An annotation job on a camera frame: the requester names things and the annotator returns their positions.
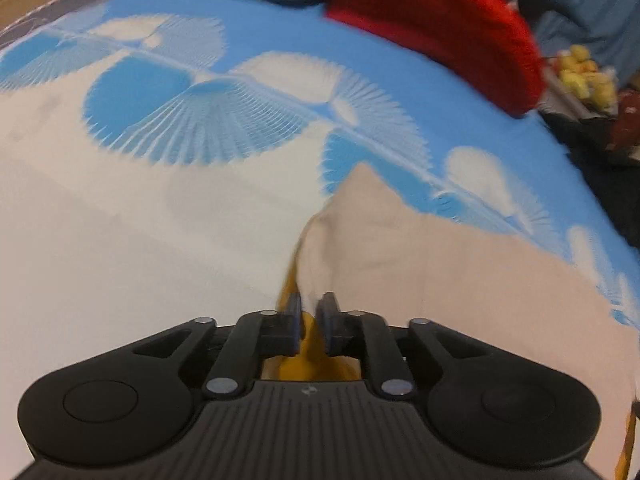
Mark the yellow plush toy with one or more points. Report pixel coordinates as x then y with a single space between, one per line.
582 72

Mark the red garment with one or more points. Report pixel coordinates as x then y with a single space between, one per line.
440 25

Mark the blue white yellow printed blanket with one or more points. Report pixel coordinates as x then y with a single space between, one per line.
150 235

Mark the dark cloth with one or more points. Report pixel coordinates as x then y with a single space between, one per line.
595 160

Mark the blue curtain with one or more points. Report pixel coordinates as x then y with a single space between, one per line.
575 0

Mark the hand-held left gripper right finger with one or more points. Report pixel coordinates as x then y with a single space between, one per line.
326 317

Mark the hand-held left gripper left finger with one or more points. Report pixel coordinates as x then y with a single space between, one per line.
296 312

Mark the beige garment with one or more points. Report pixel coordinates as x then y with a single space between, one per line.
450 285

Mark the dark red object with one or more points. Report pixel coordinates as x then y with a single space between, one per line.
627 120

